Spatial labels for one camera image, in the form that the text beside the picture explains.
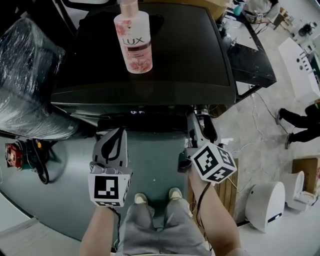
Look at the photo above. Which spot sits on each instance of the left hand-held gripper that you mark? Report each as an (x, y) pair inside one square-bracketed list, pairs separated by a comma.
[(105, 188)]

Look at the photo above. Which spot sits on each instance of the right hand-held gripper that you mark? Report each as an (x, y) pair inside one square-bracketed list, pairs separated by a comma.
[(210, 162)]

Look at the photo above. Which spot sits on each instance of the black washing machine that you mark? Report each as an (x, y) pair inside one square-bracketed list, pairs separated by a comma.
[(175, 62)]

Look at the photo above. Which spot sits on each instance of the person's left forearm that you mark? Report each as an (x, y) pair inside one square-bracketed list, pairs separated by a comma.
[(97, 232)]

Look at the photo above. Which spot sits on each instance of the person's right forearm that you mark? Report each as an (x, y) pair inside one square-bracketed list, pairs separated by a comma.
[(220, 220)]

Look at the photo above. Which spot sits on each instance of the red and black vacuum cleaner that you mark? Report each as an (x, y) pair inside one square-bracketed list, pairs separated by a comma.
[(15, 156)]

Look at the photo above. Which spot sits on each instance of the wooden plank platform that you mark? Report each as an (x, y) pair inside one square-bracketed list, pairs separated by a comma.
[(227, 195)]

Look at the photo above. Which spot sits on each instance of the person's left shoe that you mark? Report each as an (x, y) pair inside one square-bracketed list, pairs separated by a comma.
[(140, 198)]

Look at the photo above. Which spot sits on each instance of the person's shoe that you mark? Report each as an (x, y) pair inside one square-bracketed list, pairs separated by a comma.
[(140, 198), (175, 193)]

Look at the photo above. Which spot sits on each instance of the person's right shoe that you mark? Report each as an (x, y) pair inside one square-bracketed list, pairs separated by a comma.
[(175, 193)]

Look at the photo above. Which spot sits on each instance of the white rounded device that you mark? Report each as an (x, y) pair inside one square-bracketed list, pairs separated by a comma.
[(265, 205)]

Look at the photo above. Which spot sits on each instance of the person's grey trousers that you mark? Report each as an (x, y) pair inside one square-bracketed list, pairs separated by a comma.
[(162, 232)]

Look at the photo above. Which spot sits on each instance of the white curved counter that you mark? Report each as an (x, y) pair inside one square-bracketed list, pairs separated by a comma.
[(30, 237)]

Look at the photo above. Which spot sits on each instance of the white toilet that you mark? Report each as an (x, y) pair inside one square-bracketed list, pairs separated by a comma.
[(298, 190)]

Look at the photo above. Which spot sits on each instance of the small cardboard box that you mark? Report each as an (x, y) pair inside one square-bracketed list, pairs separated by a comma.
[(310, 170)]

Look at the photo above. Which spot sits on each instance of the black table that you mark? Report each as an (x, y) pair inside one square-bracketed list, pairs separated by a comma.
[(250, 65)]

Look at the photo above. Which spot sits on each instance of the white cabinet with black marks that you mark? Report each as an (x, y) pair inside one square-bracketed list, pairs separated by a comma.
[(297, 72)]

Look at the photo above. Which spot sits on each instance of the plastic-wrapped black appliance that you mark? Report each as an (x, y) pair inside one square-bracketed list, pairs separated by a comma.
[(27, 87)]

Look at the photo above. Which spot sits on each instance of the white sheet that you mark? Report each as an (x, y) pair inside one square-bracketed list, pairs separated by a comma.
[(241, 30)]

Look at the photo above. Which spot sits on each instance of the pink shampoo bottle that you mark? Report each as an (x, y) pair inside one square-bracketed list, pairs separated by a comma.
[(136, 45)]

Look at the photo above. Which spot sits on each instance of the teal bottle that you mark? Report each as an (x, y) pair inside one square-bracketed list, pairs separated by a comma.
[(238, 9)]

